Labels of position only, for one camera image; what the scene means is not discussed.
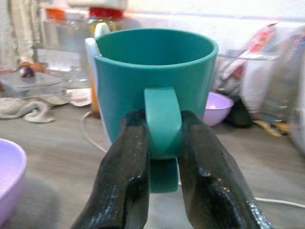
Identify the large clear jar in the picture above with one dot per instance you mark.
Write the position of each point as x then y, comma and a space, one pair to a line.
64, 43

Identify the purple onion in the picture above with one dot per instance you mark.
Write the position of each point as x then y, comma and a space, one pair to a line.
27, 71

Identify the orange sauce bottle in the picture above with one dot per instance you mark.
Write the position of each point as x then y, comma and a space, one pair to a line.
94, 95

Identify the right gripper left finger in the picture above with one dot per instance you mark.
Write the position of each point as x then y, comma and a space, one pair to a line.
124, 171

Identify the printed plastic bag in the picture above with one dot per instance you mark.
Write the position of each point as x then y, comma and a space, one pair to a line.
240, 59

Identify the teal mug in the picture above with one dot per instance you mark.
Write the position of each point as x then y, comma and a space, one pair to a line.
152, 78

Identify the white napkin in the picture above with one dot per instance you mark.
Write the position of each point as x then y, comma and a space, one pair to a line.
79, 97

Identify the beige hanging cloth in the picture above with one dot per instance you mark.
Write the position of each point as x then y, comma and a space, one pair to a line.
16, 31

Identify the red lid jar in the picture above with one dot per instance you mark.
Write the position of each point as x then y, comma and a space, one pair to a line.
107, 16

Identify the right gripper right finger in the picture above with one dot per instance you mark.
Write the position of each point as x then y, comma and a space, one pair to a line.
214, 181

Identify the clear plastic container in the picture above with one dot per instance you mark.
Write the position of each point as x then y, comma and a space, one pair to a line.
33, 83

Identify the white kitchen appliance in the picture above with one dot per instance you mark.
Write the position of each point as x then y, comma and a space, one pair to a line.
297, 128

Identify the small lilac bowl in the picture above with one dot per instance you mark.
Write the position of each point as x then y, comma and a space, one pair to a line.
218, 109

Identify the grey crumpled cloth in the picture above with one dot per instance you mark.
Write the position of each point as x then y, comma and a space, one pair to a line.
28, 108

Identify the large lilac bowl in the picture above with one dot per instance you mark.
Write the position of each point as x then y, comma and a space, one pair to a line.
9, 171

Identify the brown egg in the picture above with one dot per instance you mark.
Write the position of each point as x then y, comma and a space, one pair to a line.
37, 66
23, 63

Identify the black pouch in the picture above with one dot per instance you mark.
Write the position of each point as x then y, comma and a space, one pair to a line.
238, 114

